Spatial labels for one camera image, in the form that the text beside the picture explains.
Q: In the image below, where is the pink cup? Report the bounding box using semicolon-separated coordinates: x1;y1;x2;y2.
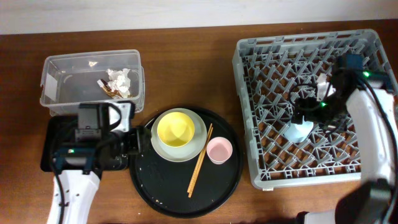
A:
206;137;233;165

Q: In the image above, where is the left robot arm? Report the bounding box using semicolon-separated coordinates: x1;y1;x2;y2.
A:
40;100;150;223

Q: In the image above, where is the white tissue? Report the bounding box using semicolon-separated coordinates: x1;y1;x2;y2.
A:
106;68;131;98

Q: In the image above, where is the grey dishwasher rack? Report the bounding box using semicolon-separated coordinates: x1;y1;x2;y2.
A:
232;29;392;191

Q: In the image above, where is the round black serving tray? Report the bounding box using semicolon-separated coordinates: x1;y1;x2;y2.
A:
129;107;244;218

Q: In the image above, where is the black rectangular tray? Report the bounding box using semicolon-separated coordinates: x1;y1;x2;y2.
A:
40;114;132;172

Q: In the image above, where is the yellow bowl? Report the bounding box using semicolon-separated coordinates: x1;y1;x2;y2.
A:
157;111;195;147

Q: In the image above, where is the grey round plate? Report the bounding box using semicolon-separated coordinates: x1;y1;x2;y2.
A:
151;108;207;162

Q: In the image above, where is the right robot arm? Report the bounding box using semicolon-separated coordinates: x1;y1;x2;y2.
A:
284;54;397;223

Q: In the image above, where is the brown snack wrapper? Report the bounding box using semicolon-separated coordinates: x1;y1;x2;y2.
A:
97;79;123;99

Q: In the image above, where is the clear plastic waste bin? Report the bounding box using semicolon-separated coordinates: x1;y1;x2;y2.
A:
40;49;145;116

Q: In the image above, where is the blue cup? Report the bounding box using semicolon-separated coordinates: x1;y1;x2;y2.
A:
284;121;313;143

